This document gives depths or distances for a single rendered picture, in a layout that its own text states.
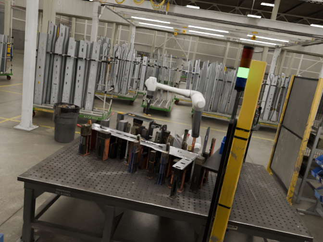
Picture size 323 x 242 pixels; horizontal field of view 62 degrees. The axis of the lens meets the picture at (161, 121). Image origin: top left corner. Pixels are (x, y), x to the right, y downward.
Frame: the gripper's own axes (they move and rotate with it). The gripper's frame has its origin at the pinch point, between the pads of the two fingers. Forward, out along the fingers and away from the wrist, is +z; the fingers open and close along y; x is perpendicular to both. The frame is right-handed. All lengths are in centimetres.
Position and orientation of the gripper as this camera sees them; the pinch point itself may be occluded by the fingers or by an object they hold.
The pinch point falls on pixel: (147, 111)
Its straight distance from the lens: 326.5
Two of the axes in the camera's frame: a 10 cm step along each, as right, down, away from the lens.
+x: 9.8, 1.9, -0.8
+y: -1.2, 2.1, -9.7
